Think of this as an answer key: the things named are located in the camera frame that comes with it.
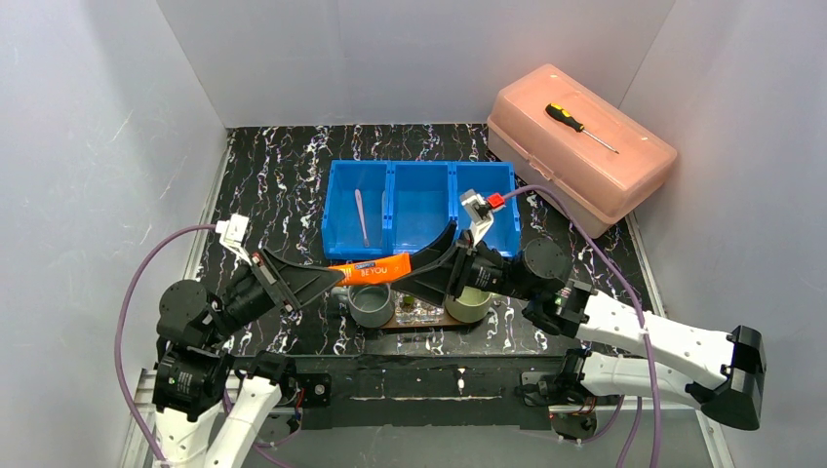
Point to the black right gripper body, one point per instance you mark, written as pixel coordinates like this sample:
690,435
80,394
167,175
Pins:
457,272

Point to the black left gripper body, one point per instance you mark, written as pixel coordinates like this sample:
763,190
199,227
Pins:
272,281

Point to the light green ceramic mug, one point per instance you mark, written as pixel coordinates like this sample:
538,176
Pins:
470,307

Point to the clear plastic toothbrush holder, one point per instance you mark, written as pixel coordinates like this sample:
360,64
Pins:
422,310

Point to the orange toothpaste tube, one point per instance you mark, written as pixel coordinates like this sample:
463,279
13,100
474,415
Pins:
383,270

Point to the grey-blue ceramic mug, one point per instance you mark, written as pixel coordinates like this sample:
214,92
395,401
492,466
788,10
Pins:
371,306

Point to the blue three-compartment bin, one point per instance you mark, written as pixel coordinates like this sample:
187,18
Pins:
407,204

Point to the yellow-green toothpaste tube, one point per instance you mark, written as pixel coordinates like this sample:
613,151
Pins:
407,303

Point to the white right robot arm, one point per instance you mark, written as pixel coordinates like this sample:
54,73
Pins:
720,373

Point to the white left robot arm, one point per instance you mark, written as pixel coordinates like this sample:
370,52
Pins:
208,413

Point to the oval wooden tray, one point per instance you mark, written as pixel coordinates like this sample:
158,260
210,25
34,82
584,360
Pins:
394,324

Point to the pink plastic toolbox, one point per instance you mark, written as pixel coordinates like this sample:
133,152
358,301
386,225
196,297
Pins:
591,184

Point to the yellow black screwdriver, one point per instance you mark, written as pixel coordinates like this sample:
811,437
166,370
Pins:
561,115

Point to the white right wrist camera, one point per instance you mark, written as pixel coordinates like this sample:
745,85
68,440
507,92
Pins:
481,212

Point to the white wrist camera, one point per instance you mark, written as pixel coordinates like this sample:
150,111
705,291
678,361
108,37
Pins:
232,233
481,212

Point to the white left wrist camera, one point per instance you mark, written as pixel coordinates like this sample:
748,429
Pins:
232,233

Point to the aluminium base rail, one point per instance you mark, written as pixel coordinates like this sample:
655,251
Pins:
467,388

